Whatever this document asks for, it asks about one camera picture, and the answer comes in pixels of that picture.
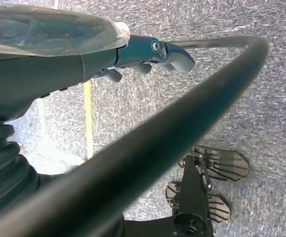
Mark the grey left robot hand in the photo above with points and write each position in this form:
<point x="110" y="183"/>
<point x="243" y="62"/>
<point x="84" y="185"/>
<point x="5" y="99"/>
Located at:
<point x="34" y="72"/>

